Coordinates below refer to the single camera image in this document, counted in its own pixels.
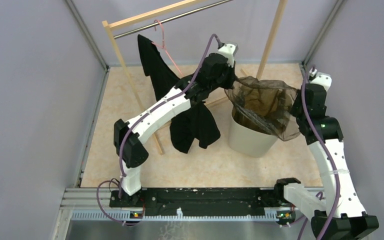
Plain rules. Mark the wooden clothes rack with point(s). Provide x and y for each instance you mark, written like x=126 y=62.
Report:
x=181 y=41

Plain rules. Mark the pink wire hanger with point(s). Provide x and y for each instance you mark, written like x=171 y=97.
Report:
x=164 y=47

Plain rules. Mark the black t-shirt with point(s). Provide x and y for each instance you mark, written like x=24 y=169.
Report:
x=195 y=123

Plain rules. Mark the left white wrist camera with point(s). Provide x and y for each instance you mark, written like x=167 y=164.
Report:
x=228 y=50

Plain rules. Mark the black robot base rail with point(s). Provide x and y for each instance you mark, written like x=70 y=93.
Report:
x=209 y=202

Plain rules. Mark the metal hanging rod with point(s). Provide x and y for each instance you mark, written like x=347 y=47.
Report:
x=137 y=30

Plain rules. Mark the dark translucent trash bag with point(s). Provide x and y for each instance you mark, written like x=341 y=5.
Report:
x=264 y=106

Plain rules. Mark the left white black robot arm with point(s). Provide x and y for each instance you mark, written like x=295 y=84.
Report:
x=216 y=71

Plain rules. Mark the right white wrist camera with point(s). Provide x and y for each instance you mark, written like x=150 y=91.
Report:
x=320 y=78

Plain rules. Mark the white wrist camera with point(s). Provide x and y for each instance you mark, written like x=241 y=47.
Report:
x=320 y=78
x=228 y=50

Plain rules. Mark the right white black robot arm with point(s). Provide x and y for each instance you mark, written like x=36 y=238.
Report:
x=340 y=215

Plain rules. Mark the beige plastic trash bin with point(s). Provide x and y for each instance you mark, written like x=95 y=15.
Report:
x=248 y=141

